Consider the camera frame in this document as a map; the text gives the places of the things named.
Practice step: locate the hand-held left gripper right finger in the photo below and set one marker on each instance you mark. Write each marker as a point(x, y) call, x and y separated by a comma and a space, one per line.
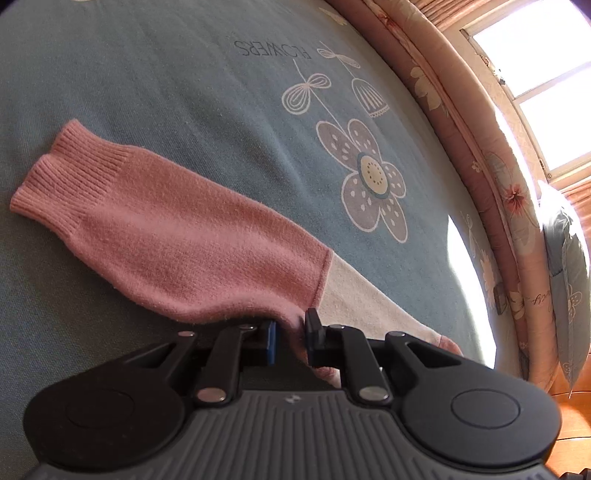
point(311, 341)

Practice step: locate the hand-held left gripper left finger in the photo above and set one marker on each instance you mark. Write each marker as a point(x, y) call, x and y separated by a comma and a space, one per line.
point(271, 344)

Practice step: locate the pink and white knit sweater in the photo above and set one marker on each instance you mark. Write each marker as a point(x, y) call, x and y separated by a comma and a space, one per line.
point(184, 240)

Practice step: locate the pink floral folded quilt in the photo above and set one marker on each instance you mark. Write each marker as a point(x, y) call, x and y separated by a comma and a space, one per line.
point(461, 138)

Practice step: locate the blue floral pillow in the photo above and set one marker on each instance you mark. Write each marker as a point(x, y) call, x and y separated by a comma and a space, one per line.
point(572, 286)

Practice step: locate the pink curtain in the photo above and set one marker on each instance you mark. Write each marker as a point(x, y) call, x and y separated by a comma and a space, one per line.
point(577, 198)
point(461, 14)

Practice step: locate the window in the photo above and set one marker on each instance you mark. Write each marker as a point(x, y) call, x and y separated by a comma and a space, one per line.
point(545, 60)

